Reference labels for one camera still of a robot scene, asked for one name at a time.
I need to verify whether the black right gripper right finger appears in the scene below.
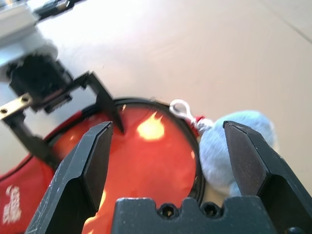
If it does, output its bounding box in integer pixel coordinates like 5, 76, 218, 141
223, 120, 312, 234

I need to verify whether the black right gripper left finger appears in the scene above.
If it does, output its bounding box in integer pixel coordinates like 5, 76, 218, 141
24, 121, 114, 234

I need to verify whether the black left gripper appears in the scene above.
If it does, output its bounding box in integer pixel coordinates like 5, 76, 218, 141
0, 55, 126, 170

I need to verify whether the grey plush zipper charm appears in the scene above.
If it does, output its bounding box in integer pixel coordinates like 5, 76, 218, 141
169, 98, 277, 195

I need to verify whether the black and red paddle case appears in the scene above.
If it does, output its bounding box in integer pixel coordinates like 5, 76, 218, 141
0, 97, 208, 234

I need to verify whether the red ping-pong paddle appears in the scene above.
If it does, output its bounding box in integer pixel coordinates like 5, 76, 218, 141
52, 107, 200, 234

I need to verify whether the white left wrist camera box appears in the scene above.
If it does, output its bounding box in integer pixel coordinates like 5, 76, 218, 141
0, 0, 74, 30

